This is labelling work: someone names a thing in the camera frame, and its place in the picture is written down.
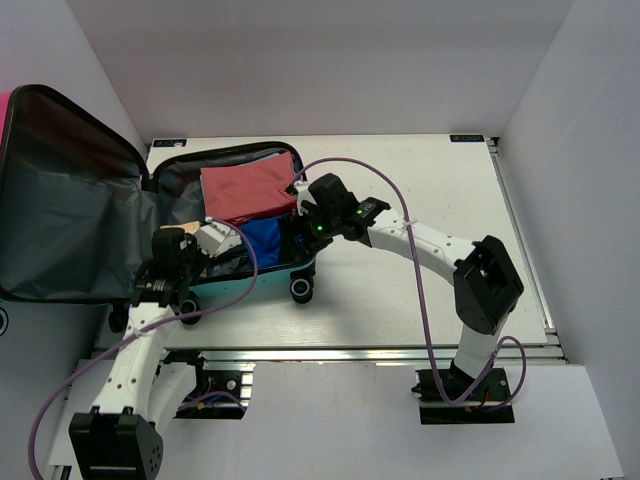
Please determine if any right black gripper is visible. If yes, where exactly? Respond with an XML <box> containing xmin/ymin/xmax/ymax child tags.
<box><xmin>278</xmin><ymin>203</ymin><xmax>340</xmax><ymax>264</ymax></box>

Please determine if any salmon pink cloth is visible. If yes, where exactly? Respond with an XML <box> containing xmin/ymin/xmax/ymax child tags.
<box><xmin>200</xmin><ymin>153</ymin><xmax>296</xmax><ymax>226</ymax></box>

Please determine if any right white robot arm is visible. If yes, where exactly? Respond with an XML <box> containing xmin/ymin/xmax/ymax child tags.
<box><xmin>285</xmin><ymin>173</ymin><xmax>524</xmax><ymax>399</ymax></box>

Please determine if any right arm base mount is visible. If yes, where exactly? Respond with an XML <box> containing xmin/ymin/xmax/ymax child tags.
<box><xmin>408</xmin><ymin>367</ymin><xmax>516</xmax><ymax>426</ymax></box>

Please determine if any dark blue cloth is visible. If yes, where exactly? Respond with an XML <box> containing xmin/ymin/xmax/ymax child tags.
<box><xmin>240</xmin><ymin>216</ymin><xmax>302</xmax><ymax>269</ymax></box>

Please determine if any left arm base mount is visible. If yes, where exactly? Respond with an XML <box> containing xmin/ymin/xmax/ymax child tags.
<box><xmin>150</xmin><ymin>351</ymin><xmax>253</xmax><ymax>420</ymax></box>

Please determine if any right blue table label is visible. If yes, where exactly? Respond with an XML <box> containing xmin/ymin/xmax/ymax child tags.
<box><xmin>449</xmin><ymin>134</ymin><xmax>485</xmax><ymax>143</ymax></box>

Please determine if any tan cardboard box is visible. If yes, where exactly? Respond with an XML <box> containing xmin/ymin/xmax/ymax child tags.
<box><xmin>161</xmin><ymin>221</ymin><xmax>201</xmax><ymax>234</ymax></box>

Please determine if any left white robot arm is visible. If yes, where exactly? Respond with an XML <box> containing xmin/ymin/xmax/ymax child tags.
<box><xmin>69</xmin><ymin>227</ymin><xmax>212</xmax><ymax>479</ymax></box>

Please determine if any teal suitcase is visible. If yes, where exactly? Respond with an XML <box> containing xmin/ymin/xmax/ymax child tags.
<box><xmin>1</xmin><ymin>85</ymin><xmax>303</xmax><ymax>332</ymax></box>

